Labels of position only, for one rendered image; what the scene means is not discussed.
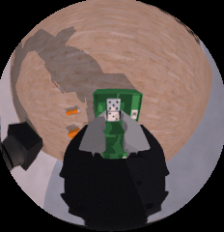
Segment green rack of three bins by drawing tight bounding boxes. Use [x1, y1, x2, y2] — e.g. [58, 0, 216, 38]
[93, 89, 143, 159]

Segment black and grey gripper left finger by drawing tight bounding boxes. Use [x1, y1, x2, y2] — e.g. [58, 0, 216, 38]
[59, 110, 108, 179]

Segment white domino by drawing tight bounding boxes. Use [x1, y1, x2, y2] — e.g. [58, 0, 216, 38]
[107, 99, 120, 121]

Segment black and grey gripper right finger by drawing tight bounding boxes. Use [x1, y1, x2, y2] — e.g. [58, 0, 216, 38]
[119, 110, 169, 176]

